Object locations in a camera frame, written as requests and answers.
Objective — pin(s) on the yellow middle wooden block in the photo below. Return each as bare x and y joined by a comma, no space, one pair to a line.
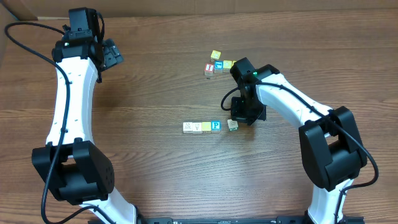
227,64

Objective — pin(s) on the red letter wooden block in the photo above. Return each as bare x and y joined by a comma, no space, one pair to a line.
197,128

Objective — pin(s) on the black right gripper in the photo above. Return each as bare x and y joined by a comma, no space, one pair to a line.
247,115

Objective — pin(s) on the blue P wooden block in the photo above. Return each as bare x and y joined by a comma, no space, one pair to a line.
215,126

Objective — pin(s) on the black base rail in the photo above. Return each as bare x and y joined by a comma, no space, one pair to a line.
278,220

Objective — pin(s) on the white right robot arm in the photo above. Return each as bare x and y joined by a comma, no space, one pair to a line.
330,144

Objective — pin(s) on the yellow back wooden block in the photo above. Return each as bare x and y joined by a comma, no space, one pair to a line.
215,55

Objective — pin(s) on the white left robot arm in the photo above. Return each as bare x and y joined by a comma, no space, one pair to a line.
73,168

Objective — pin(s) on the green Z wooden block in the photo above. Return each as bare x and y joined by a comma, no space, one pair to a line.
232,125

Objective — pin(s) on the blue letter wooden block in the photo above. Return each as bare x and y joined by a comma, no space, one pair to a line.
218,66

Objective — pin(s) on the red I wooden block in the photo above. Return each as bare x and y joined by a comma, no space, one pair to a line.
209,70

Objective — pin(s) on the white M wooden block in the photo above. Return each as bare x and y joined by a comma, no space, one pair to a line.
187,127

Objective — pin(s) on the yellow front wooden block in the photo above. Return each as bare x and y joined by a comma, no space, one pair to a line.
206,127

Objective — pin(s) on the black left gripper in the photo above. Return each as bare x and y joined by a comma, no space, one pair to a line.
112,54

